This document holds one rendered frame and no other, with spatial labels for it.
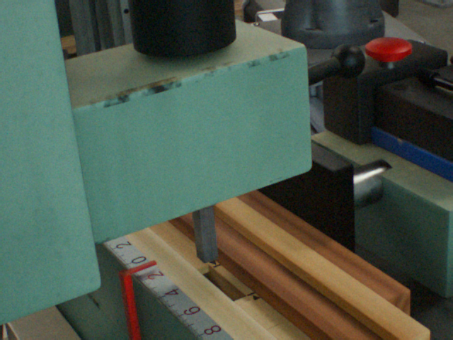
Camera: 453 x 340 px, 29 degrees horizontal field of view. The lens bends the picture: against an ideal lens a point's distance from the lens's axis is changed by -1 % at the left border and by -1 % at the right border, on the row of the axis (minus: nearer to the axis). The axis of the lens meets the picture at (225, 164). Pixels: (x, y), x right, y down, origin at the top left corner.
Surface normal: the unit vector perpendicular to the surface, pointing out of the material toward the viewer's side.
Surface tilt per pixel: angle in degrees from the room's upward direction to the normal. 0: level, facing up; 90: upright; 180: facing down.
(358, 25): 73
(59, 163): 90
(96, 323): 90
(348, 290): 0
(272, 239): 0
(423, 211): 90
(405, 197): 90
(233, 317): 0
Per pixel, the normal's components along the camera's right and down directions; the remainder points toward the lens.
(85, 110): 0.44, -0.04
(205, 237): 0.51, 0.32
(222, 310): -0.08, -0.90
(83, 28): 0.20, 0.40
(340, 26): -0.01, 0.13
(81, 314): -0.86, 0.28
